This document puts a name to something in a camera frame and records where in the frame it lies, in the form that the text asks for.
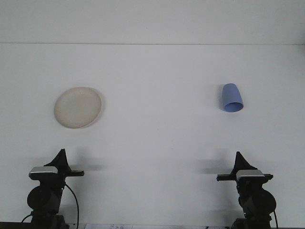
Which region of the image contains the pale round plate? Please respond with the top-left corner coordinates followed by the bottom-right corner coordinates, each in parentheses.
top-left (54, 86), bottom-right (103, 129)

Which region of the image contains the pale blue cup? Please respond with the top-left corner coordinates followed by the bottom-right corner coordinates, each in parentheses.
top-left (222, 83), bottom-right (244, 113)

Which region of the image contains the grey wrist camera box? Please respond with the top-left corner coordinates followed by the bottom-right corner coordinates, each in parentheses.
top-left (29, 166), bottom-right (59, 181)
top-left (236, 169), bottom-right (265, 181)

